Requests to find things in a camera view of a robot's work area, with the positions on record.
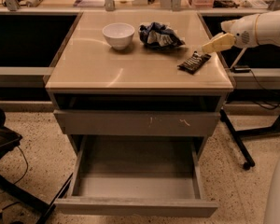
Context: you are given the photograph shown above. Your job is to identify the black rolling stand right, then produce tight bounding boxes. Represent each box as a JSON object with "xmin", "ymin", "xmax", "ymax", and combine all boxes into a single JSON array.
[{"xmin": 220, "ymin": 109, "xmax": 280, "ymax": 170}]

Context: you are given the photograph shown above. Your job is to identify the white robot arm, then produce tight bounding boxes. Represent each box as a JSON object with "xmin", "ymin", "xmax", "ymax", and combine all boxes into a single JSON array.
[{"xmin": 201, "ymin": 10, "xmax": 280, "ymax": 54}]

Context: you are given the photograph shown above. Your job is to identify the crumpled blue chip bag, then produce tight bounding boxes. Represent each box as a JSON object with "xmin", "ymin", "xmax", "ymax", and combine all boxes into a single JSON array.
[{"xmin": 138, "ymin": 22, "xmax": 185, "ymax": 50}]

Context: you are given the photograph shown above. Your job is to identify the black chair left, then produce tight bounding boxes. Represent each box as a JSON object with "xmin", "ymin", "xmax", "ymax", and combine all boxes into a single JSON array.
[{"xmin": 0, "ymin": 112, "xmax": 77, "ymax": 224}]

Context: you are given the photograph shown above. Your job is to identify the black rxbar chocolate wrapper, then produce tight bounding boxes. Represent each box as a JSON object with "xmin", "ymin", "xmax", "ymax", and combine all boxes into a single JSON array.
[{"xmin": 177, "ymin": 51, "xmax": 211, "ymax": 75}]

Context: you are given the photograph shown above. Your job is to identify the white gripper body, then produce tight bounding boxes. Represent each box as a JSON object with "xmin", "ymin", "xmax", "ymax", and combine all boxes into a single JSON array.
[{"xmin": 221, "ymin": 14, "xmax": 259, "ymax": 49}]

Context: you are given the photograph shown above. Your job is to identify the white rod with black tip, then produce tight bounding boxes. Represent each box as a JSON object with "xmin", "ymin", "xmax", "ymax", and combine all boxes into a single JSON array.
[{"xmin": 230, "ymin": 48, "xmax": 247, "ymax": 70}]

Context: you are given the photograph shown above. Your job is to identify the grey drawer cabinet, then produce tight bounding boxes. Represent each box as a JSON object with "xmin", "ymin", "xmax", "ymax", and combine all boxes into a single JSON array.
[{"xmin": 46, "ymin": 10, "xmax": 233, "ymax": 152}]

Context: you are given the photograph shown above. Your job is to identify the closed grey upper drawer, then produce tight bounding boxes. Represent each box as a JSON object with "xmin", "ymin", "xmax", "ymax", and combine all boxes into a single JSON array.
[{"xmin": 54, "ymin": 110, "xmax": 219, "ymax": 136}]

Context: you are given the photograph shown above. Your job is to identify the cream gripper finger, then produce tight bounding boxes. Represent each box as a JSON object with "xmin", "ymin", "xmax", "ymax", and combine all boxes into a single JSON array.
[{"xmin": 202, "ymin": 33, "xmax": 235, "ymax": 54}]

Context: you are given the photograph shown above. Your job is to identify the white ceramic bowl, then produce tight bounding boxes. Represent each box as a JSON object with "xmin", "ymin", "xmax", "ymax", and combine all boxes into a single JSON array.
[{"xmin": 102, "ymin": 22, "xmax": 134, "ymax": 50}]

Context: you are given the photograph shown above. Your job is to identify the open grey bottom drawer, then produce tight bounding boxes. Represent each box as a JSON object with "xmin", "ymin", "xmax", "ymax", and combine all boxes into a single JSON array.
[{"xmin": 56, "ymin": 135, "xmax": 217, "ymax": 217}]

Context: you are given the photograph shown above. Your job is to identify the black cable on floor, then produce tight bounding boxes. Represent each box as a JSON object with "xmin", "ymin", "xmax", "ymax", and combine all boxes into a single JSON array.
[{"xmin": 0, "ymin": 145, "xmax": 30, "ymax": 194}]

